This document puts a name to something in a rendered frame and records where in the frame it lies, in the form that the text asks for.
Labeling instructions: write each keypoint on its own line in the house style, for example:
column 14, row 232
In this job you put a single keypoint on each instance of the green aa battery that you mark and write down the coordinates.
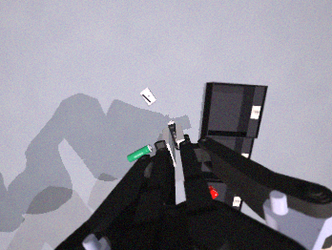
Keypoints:
column 137, row 154

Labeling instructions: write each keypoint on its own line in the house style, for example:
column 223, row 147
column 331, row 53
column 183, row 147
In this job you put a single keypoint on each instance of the black three-compartment bin rack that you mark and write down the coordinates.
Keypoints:
column 230, row 118

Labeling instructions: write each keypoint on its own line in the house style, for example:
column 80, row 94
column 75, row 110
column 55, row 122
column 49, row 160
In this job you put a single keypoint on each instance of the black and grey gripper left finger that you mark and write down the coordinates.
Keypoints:
column 119, row 212

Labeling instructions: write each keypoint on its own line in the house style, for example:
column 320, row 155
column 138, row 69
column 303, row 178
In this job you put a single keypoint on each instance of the red die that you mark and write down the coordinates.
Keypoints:
column 213, row 191

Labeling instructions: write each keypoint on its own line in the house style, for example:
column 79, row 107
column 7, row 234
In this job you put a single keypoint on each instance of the black aaa battery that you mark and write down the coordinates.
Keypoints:
column 172, row 127

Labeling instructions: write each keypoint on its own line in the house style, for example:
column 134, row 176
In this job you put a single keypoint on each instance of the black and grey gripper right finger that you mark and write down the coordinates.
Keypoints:
column 299, row 209

